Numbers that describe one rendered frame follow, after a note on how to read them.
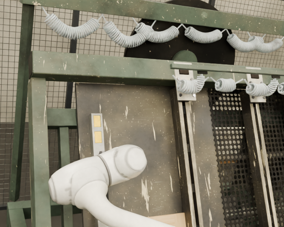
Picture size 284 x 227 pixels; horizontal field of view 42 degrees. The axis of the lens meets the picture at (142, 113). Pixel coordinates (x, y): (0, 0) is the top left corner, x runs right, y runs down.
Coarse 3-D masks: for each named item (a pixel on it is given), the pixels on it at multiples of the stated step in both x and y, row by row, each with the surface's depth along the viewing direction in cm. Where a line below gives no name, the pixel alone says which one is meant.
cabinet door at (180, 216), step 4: (152, 216) 167; (156, 216) 166; (160, 216) 167; (164, 216) 168; (168, 216) 169; (172, 216) 170; (176, 216) 170; (180, 216) 171; (184, 216) 172; (156, 220) 166; (160, 220) 167; (164, 220) 167; (168, 220) 168; (172, 220) 169; (176, 220) 170; (180, 220) 171; (184, 220) 172; (172, 224) 169; (176, 224) 169; (180, 224) 170; (184, 224) 171
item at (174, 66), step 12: (228, 72) 173; (240, 72) 174; (252, 72) 177; (264, 72) 180; (276, 72) 183; (180, 84) 166; (192, 84) 168; (216, 84) 178; (228, 84) 175; (252, 84) 184; (264, 84) 186
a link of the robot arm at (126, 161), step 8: (104, 152) 113; (112, 152) 111; (120, 152) 108; (128, 152) 107; (136, 152) 108; (104, 160) 109; (112, 160) 109; (120, 160) 107; (128, 160) 107; (136, 160) 107; (144, 160) 109; (112, 168) 108; (120, 168) 107; (128, 168) 106; (136, 168) 107; (144, 168) 110; (112, 176) 109; (120, 176) 109; (128, 176) 109; (136, 176) 111; (112, 184) 111
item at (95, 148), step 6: (90, 114) 164; (96, 114) 163; (90, 120) 164; (90, 126) 163; (102, 126) 163; (90, 132) 163; (102, 132) 163; (90, 138) 163; (102, 138) 162; (96, 144) 160; (102, 144) 161; (96, 150) 160; (102, 150) 161; (96, 222) 155
